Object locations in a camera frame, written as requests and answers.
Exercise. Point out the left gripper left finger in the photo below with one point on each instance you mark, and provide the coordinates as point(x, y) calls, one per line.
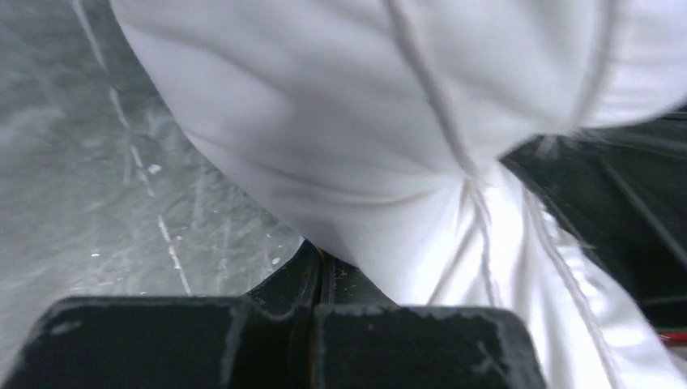
point(255, 340)

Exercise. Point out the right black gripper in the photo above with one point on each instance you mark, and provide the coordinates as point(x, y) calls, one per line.
point(622, 193)

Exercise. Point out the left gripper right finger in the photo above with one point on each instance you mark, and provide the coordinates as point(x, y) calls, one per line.
point(359, 343)

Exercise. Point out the white pillow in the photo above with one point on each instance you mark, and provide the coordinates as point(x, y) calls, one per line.
point(375, 129)

